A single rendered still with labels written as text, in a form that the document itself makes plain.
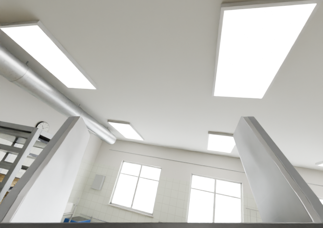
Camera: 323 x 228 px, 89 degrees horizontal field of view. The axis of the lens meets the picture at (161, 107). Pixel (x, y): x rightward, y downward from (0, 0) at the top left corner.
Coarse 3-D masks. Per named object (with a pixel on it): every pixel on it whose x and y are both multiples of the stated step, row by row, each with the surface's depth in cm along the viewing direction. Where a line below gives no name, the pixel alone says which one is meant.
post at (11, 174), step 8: (32, 136) 93; (24, 144) 91; (32, 144) 93; (24, 152) 89; (16, 160) 87; (24, 160) 89; (16, 168) 86; (8, 176) 83; (0, 184) 82; (8, 184) 83; (0, 192) 80; (0, 200) 80
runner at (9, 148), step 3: (0, 144) 96; (3, 144) 96; (0, 147) 95; (3, 147) 95; (6, 147) 95; (9, 147) 94; (12, 147) 94; (15, 147) 94; (18, 147) 94; (6, 150) 94; (9, 150) 94; (12, 150) 93; (15, 150) 93; (18, 150) 93; (30, 150) 92; (18, 153) 92
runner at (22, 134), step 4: (0, 128) 101; (4, 128) 101; (0, 132) 100; (4, 132) 100; (8, 132) 99; (12, 132) 99; (16, 132) 99; (20, 132) 98; (24, 132) 98; (20, 136) 97; (24, 136) 97; (28, 136) 97; (36, 140) 98
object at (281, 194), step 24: (240, 120) 10; (240, 144) 10; (264, 144) 8; (264, 168) 8; (288, 168) 7; (264, 192) 8; (288, 192) 6; (312, 192) 6; (264, 216) 8; (288, 216) 6; (312, 216) 6
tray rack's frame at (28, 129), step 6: (0, 126) 100; (6, 126) 98; (12, 126) 98; (18, 126) 97; (24, 126) 97; (30, 126) 96; (30, 132) 115; (42, 132) 98; (48, 132) 102; (42, 138) 127; (48, 138) 103; (12, 144) 143; (6, 156) 138; (0, 168) 134
